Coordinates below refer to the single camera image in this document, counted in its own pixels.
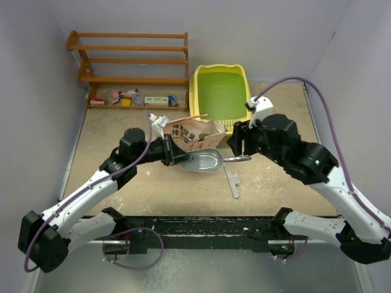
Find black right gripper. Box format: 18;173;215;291
227;112;287;166

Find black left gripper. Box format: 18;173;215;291
133;133;192;166

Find pink cat litter bag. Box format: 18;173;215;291
163;117;227;151

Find grey metal litter scoop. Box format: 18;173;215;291
181;148;252;173

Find white bag sealing clip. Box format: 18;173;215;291
224;164;241;199

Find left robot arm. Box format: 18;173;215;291
18;128;192;273

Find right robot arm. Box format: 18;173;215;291
227;114;390;264

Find yellow green litter box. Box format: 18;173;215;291
189;64;252;136

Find white rectangular box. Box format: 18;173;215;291
144;96;169;107

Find red white small box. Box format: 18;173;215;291
89;98;106;106

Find blue grey bottle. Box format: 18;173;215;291
168;95;178;107

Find clear plastic cup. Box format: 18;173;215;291
132;92;145;106

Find yellow sponge block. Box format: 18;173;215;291
120;98;131;107

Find wooden shelf rack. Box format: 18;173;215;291
65;31;189;110

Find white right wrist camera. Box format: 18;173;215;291
245;96;274;129

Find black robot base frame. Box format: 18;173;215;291
98;208;292;254

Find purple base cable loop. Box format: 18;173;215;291
102;226;166;270

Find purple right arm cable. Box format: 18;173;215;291
256;76;391;234

